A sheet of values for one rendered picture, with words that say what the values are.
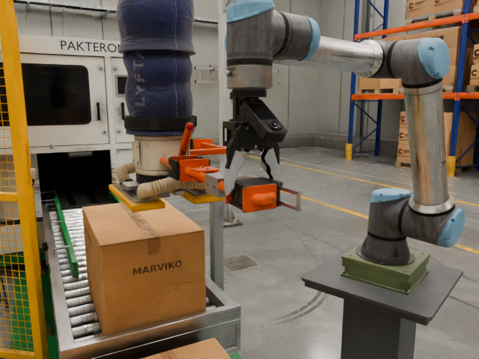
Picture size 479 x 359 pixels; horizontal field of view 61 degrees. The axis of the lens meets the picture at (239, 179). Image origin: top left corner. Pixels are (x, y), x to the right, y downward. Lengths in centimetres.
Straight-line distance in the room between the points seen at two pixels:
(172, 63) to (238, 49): 49
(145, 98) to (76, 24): 931
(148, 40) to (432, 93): 86
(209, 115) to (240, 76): 1067
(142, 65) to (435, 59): 84
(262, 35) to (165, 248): 101
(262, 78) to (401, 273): 106
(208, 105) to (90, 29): 348
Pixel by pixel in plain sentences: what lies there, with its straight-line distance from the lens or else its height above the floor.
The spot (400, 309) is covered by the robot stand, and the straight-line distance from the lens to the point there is 156.
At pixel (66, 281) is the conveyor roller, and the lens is 234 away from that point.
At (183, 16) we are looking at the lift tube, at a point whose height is 170.
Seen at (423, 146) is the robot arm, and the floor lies 131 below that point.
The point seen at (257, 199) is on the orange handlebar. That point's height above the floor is 127.
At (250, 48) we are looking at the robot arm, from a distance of 79.
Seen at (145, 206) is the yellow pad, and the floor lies 115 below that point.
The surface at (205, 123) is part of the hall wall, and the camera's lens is 1140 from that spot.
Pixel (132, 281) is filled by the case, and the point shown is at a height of 79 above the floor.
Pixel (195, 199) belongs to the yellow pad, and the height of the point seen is 116.
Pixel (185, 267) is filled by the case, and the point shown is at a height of 81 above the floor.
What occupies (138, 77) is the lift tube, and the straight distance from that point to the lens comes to 127.
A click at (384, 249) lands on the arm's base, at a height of 88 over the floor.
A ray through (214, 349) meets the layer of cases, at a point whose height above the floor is 54.
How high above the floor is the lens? 145
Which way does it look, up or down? 11 degrees down
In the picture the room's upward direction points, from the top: straight up
